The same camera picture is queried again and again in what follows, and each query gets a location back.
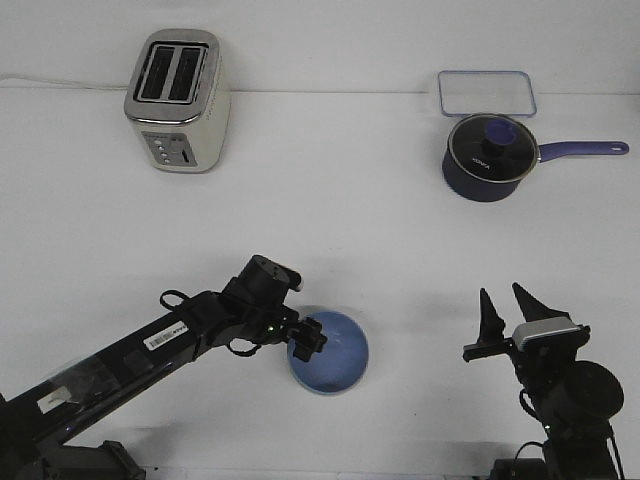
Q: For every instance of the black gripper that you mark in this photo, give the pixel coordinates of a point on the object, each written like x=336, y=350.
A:
x=542, y=361
x=256, y=298

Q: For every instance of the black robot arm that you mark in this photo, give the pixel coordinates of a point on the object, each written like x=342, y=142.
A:
x=37, y=425
x=573, y=400

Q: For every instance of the blue bowl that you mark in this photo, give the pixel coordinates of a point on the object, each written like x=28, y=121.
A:
x=342, y=361

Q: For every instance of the cream and chrome toaster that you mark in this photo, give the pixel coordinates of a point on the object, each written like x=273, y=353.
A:
x=178, y=100

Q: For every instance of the dark blue saucepan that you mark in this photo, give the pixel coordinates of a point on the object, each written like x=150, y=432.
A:
x=477, y=188

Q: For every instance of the glass pot lid blue knob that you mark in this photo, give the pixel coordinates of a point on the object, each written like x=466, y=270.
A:
x=493, y=148

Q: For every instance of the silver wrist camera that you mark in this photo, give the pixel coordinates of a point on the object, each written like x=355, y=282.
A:
x=294, y=279
x=528, y=332

